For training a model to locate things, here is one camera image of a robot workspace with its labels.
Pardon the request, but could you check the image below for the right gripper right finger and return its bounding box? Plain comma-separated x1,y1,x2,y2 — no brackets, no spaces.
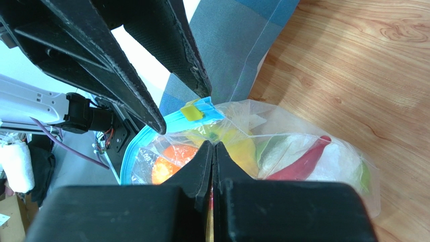
212,143,378,241

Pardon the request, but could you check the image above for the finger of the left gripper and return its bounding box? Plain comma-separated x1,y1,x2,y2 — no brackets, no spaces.
92,0,212,98
1,1,167,134

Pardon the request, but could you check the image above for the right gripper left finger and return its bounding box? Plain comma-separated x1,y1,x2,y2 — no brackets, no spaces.
26,141,213,241

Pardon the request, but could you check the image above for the clear zip top bag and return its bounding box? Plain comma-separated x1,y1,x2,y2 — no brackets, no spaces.
119,97,381,217

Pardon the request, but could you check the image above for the fake orange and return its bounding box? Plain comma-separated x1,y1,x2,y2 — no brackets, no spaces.
151,144,198,185

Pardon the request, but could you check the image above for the fake red chili pepper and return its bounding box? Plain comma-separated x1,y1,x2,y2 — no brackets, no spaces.
266,136,332,181

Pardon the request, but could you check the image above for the fake banana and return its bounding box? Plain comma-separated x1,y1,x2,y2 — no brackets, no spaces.
185,122,259,177

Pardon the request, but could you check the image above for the yellow zip slider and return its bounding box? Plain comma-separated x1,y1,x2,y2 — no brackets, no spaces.
180,103,204,122

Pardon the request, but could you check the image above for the fake white cauliflower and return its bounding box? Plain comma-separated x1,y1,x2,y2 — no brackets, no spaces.
257,134,368,186

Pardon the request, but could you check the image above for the plaid pillow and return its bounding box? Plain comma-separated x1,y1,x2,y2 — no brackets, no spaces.
111,0,301,116

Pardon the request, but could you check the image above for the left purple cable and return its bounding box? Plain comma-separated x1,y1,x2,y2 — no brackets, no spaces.
30,116,110,170

